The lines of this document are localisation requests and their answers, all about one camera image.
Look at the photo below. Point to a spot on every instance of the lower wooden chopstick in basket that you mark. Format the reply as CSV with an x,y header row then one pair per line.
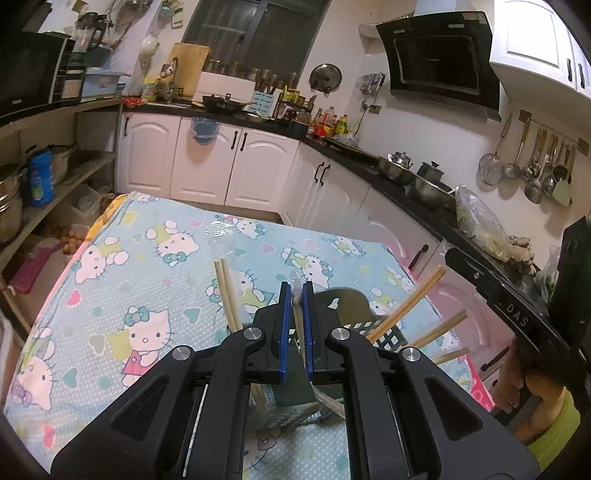
x,y
451,355

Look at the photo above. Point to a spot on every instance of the dark hanging pot lid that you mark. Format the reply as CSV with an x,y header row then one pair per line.
x,y
325,78

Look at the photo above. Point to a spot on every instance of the black microwave oven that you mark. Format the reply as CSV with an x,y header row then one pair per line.
x,y
38,72

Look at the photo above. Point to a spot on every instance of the dark kitchen window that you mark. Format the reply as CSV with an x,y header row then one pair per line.
x,y
265,35

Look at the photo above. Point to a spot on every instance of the blue plastic canister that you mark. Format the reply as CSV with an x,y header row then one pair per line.
x,y
40,179

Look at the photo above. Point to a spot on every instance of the Hello Kitty blue tablecloth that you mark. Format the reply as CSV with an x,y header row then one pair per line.
x,y
143,282

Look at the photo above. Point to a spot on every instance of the black blender jug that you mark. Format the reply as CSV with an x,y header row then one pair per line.
x,y
89,32

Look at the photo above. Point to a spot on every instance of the wooden chopstick pair in basket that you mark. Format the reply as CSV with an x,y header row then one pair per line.
x,y
229,304

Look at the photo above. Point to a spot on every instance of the knife block with knives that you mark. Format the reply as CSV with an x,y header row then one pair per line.
x,y
263,96

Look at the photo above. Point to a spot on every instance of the blue hanging towel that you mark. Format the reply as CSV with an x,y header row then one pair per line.
x,y
204,130

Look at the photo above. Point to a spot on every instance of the upright wooden chopstick in basket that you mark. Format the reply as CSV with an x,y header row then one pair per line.
x,y
407,306

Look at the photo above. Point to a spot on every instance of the steel pot on shelf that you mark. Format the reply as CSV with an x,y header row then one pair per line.
x,y
11,205

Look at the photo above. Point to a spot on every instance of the hanging steel strainer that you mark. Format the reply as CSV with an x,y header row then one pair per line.
x,y
490,165

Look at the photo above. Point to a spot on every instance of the black wok on stove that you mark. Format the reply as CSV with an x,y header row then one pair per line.
x,y
223,104

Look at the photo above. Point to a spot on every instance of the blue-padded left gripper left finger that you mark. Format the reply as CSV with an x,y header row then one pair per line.
x,y
270,361

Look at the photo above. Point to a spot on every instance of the sauce bottles group on counter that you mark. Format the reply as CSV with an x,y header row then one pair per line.
x,y
327,124

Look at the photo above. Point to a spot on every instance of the plastic bag of food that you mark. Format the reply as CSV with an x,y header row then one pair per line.
x,y
481,225

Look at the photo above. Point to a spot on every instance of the chopsticks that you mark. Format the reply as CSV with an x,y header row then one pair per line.
x,y
327,401

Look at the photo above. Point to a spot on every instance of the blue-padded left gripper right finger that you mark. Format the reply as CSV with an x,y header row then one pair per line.
x,y
317,319

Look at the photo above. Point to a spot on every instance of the person's right hand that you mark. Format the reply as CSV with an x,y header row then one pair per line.
x,y
506,395

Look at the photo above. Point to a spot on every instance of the dark green utensil basket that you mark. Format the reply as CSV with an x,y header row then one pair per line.
x,y
367,375

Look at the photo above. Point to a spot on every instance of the black kettle pot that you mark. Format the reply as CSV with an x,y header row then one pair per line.
x,y
430,172

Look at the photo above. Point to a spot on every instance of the white upper wall cabinet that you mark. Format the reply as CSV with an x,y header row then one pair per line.
x,y
538,61

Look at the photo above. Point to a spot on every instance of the wooden cutting board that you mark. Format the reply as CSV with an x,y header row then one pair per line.
x,y
191,58

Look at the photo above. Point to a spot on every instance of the steel mixing bowl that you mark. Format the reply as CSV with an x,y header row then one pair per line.
x,y
396,167
434,195

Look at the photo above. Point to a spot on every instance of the black range hood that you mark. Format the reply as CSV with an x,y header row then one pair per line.
x,y
443,58

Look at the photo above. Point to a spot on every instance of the white kitchen base cabinets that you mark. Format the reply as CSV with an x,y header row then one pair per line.
x,y
257,175

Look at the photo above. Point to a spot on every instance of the green right sleeve forearm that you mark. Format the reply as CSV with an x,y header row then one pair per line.
x,y
547,445

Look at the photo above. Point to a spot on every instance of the blue plastic storage box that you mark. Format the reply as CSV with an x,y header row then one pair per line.
x,y
100,83

